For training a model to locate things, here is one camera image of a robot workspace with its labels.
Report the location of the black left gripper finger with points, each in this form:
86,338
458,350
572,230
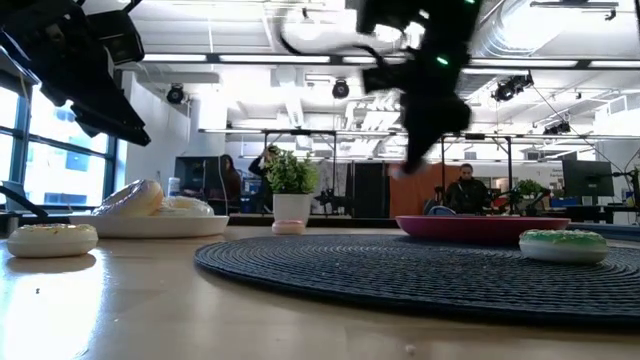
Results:
85,122
120,115

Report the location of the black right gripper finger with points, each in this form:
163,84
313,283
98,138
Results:
415,150
435,142

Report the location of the cream glazed donut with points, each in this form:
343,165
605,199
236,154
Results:
112,205

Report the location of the white iced donut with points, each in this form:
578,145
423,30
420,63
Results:
185,206

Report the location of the white sprinkled donut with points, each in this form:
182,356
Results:
52,242

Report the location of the green iced donut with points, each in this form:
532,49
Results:
562,250

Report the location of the black background robot arm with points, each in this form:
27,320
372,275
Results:
330,200

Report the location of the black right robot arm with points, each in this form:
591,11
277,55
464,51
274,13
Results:
440,30

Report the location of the large window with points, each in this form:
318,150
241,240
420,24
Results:
65,165

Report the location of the orange partition panel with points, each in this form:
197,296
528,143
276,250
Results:
405,197

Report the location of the black ceiling spot lamp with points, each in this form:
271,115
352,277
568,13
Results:
340,89
175,94

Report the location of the black partition panel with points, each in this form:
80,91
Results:
367,187

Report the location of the person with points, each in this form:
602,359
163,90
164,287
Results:
260,172
467,195
232,185

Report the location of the black ceiling track lights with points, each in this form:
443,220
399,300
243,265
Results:
557,128
512,87

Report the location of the white cup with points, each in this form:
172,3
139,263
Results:
173,186

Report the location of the pink-red plate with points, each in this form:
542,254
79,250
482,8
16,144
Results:
465,230

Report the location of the black computer monitor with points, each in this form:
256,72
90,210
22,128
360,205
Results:
197,174
587,177

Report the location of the small green plant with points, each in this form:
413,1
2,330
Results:
529,187

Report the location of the long black ceiling light bar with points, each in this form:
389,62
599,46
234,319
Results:
335,59

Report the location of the white plate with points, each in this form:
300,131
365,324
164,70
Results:
150,227

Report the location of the thin linear ceiling light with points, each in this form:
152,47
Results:
240,130

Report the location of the dark round woven placemat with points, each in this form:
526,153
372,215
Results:
400,280

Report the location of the green plant in white pot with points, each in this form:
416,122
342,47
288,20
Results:
292,207

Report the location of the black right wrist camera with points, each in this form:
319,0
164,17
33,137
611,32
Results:
384,80

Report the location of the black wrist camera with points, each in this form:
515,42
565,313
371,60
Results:
384,80
117,36

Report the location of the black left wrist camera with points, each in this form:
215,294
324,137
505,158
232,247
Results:
117,36

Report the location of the black metal rig frame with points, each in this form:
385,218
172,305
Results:
334,150

